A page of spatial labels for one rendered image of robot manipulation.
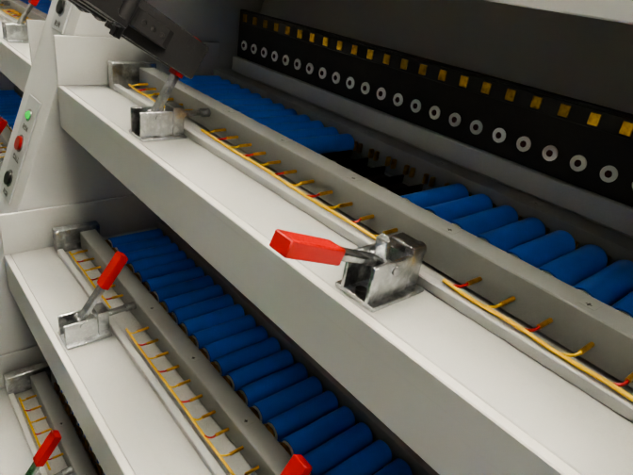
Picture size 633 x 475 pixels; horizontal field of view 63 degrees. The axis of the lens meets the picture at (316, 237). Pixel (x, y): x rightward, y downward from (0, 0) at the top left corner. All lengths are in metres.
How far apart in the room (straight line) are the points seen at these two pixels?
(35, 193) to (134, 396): 0.28
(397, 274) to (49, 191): 0.48
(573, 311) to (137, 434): 0.32
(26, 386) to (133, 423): 0.34
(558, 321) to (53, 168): 0.54
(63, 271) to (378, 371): 0.45
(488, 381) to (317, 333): 0.09
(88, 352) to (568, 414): 0.40
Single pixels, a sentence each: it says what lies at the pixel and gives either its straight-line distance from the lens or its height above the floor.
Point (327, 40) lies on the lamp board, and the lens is 0.54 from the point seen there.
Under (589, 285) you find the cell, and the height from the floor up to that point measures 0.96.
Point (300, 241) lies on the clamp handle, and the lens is 0.21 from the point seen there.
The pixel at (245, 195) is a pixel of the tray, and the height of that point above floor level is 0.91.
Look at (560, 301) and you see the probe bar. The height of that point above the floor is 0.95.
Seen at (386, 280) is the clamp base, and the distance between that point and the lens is 0.26.
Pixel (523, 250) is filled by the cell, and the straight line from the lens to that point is 0.32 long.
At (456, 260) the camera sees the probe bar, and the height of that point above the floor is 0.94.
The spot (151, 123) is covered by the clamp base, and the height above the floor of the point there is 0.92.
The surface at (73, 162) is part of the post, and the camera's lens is 0.66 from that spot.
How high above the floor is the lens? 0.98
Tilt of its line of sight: 12 degrees down
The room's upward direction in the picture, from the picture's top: 24 degrees clockwise
